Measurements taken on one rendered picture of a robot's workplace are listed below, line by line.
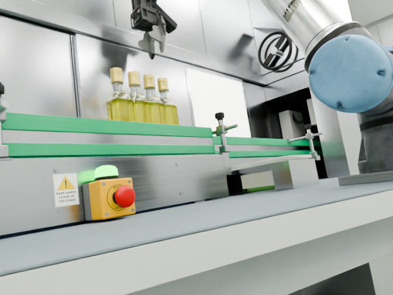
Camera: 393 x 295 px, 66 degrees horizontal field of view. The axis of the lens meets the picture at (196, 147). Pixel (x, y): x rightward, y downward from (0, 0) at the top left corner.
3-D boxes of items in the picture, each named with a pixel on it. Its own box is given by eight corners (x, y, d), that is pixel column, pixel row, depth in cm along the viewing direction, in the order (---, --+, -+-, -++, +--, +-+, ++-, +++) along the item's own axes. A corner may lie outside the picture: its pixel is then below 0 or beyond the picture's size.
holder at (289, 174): (245, 192, 112) (242, 171, 113) (319, 183, 93) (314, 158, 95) (216, 198, 100) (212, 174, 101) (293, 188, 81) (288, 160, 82)
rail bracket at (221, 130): (203, 158, 102) (197, 122, 104) (244, 148, 90) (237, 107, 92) (196, 158, 100) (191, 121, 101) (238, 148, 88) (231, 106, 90)
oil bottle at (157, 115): (160, 164, 97) (152, 100, 100) (172, 161, 93) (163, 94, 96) (146, 165, 93) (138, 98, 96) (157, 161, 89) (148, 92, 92)
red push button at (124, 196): (125, 185, 58) (135, 183, 56) (127, 206, 58) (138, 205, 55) (106, 187, 55) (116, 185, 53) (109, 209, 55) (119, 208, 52)
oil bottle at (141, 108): (145, 165, 93) (137, 98, 96) (157, 162, 89) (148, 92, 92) (130, 165, 89) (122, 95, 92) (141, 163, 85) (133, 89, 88)
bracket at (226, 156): (210, 178, 100) (207, 157, 101) (233, 174, 93) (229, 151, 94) (203, 179, 97) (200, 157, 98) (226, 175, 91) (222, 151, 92)
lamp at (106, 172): (111, 181, 62) (110, 166, 63) (123, 178, 59) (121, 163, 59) (90, 182, 59) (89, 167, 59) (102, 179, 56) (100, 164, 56)
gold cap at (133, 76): (136, 89, 95) (134, 75, 96) (142, 85, 92) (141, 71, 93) (126, 87, 92) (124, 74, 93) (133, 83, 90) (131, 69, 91)
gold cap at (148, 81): (150, 91, 99) (149, 78, 100) (157, 88, 97) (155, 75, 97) (141, 90, 96) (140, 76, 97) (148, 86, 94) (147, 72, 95)
